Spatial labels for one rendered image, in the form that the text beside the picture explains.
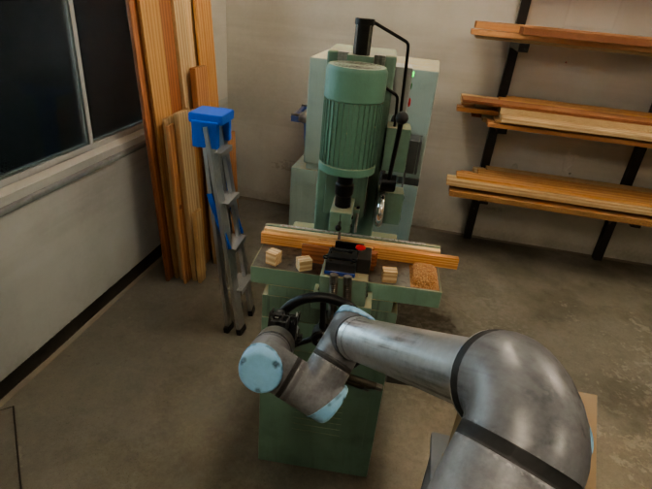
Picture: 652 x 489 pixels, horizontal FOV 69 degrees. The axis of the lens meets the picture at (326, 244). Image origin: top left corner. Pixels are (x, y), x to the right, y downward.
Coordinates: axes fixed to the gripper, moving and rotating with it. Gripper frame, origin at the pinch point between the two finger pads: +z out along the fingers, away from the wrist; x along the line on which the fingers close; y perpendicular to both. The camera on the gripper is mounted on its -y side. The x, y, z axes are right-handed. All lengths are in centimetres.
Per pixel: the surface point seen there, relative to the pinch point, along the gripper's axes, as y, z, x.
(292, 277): 9.0, 21.8, 4.1
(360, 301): 6.5, 12.8, -18.0
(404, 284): 11.1, 22.9, -30.7
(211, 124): 58, 85, 56
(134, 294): -41, 140, 115
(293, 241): 18.5, 34.8, 7.1
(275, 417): -50, 43, 8
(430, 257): 19, 35, -39
